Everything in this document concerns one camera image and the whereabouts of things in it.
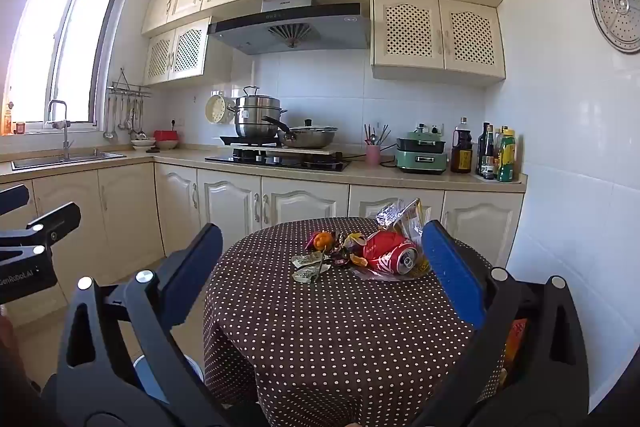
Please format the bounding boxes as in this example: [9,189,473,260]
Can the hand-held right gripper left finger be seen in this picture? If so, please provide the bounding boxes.
[42,223,261,427]

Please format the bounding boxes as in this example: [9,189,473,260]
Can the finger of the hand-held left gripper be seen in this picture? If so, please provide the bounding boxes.
[0,202,82,264]
[0,184,30,215]

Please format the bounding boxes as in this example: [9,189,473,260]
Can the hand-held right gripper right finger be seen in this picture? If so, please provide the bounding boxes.
[412,220,591,427]

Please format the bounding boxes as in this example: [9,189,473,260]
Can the pale blue trash bin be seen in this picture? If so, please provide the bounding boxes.
[132,353,205,390]

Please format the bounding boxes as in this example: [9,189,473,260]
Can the black snack wrapper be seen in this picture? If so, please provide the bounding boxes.
[324,245,362,268]

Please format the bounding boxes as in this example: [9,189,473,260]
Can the orange snack packet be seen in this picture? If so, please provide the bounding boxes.
[310,231,335,253]

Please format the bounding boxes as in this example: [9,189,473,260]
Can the steel sink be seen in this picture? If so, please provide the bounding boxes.
[11,149,127,172]

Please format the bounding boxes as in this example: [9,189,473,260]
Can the cream lower kitchen cabinets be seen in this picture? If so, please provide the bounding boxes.
[0,159,526,329]

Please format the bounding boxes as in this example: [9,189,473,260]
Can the crushed red drink can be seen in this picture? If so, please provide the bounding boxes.
[359,230,419,276]

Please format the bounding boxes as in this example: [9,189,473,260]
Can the silver snack bag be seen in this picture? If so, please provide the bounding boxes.
[375,198,426,239]

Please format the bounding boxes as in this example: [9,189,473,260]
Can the steel faucet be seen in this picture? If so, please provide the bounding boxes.
[46,99,76,160]

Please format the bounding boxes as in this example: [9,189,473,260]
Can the dark bottle with label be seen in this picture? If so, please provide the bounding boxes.
[482,129,499,180]

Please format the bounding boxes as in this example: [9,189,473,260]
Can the row of hanging utensils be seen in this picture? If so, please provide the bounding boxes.
[102,94,149,142]

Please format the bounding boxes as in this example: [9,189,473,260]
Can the green multi cooker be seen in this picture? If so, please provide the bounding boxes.
[395,130,449,176]

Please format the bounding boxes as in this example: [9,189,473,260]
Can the brown polka dot tablecloth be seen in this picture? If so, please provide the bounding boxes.
[202,217,507,409]

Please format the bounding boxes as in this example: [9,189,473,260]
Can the large brown sauce bottle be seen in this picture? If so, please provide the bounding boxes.
[450,117,474,174]

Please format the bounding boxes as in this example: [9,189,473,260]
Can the green bottle yellow label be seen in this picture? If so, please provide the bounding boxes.
[498,127,517,183]

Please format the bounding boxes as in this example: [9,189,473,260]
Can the dark glass bottle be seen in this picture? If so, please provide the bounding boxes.
[477,122,492,178]

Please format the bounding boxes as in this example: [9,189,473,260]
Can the red box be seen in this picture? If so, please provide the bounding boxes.
[153,130,181,150]

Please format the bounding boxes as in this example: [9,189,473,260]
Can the black gas stove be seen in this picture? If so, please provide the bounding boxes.
[204,135,354,173]

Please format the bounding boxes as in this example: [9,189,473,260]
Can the white board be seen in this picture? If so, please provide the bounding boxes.
[231,146,342,160]

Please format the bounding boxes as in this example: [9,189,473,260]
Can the bundle of chopsticks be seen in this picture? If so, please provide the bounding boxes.
[363,123,392,146]

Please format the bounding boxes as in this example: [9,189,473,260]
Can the cream round colander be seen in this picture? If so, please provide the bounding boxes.
[205,93,237,126]

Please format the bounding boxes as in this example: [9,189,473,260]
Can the kitchen window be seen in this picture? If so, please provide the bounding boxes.
[9,0,124,126]

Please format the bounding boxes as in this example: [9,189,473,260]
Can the steel steamer pot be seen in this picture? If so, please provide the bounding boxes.
[227,86,289,140]

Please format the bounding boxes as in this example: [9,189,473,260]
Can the small lattice door cabinet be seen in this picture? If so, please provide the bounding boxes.
[144,17,213,86]

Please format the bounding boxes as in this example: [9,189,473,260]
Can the grey range hood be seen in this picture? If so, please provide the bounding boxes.
[207,0,372,56]

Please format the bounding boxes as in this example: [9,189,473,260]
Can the round steel steamer plate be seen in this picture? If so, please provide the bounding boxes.
[589,0,640,54]

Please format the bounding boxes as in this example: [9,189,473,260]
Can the wall utensil rack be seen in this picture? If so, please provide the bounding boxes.
[106,68,153,100]

